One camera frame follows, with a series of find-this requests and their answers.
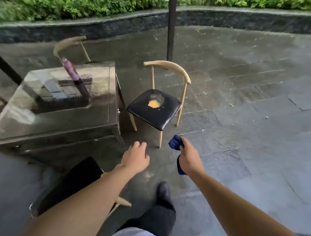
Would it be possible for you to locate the person's left hand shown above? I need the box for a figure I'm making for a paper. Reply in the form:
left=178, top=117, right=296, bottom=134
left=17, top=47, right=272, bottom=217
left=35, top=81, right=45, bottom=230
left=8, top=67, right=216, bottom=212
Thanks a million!
left=121, top=141, right=150, bottom=175

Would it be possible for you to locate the person's right hand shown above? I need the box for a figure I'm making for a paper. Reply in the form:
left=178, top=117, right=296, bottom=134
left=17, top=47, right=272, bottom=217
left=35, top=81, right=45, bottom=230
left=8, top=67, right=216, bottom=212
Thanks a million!
left=178, top=137, right=205, bottom=176

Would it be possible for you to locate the blue cloth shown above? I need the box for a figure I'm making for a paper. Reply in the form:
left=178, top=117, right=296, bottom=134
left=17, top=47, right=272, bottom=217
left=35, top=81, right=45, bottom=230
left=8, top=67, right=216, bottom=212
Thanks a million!
left=168, top=135, right=187, bottom=176

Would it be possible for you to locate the person's left forearm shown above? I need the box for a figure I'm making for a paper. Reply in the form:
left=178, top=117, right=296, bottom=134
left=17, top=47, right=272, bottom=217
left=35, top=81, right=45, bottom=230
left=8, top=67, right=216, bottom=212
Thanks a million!
left=23, top=165, right=136, bottom=236

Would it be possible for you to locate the person's right forearm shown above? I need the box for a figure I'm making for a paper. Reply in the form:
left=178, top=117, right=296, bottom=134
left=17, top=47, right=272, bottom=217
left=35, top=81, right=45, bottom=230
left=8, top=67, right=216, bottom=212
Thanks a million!
left=187, top=170, right=295, bottom=236

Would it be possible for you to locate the person's black shoe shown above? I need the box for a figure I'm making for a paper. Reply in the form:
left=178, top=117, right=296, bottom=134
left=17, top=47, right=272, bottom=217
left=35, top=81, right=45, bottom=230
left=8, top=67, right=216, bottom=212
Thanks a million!
left=156, top=182, right=171, bottom=204

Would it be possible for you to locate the wooden chair with stained seat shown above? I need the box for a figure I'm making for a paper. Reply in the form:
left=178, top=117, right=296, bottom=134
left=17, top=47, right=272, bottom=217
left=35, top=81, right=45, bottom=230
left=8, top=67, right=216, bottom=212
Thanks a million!
left=127, top=60, right=191, bottom=148

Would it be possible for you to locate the person's dark trouser leg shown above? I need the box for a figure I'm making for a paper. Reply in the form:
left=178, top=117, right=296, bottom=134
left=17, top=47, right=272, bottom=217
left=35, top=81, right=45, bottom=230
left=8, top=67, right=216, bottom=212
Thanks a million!
left=116, top=195, right=176, bottom=236

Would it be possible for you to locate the person's white shirt hem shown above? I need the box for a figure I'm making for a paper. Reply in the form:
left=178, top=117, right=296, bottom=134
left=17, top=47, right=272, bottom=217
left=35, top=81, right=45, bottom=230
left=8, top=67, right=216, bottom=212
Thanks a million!
left=119, top=227, right=156, bottom=236

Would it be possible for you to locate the wooden chair with black seat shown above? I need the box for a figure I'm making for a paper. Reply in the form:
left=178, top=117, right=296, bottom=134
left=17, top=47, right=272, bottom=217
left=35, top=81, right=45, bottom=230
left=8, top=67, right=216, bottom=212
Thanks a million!
left=29, top=157, right=132, bottom=219
left=53, top=36, right=92, bottom=65

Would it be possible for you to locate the dark glossy table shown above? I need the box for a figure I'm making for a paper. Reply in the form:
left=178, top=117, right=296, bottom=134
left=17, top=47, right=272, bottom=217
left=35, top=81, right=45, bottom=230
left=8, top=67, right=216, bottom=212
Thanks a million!
left=0, top=61, right=127, bottom=158

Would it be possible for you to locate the purple folded umbrella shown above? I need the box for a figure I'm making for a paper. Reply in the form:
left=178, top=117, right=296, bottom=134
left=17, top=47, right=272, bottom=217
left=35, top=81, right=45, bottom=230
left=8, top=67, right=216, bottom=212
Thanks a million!
left=62, top=57, right=91, bottom=104

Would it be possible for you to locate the black upright pole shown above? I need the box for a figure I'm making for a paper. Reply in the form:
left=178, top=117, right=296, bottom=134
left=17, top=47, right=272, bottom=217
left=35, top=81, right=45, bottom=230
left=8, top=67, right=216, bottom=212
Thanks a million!
left=167, top=0, right=178, bottom=62

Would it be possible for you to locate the dark stone planter kerb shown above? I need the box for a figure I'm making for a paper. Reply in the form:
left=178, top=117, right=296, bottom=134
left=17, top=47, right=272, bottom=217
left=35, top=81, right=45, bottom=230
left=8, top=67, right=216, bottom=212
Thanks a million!
left=0, top=6, right=311, bottom=44

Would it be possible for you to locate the green hedge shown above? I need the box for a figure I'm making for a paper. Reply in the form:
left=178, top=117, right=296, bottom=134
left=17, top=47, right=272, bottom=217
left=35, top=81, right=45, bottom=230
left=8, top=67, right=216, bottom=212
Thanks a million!
left=0, top=0, right=311, bottom=23

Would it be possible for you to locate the black slanted pole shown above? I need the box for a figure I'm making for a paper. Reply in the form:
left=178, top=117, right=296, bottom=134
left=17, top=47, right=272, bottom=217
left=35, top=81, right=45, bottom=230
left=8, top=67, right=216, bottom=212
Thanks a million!
left=0, top=56, right=23, bottom=86

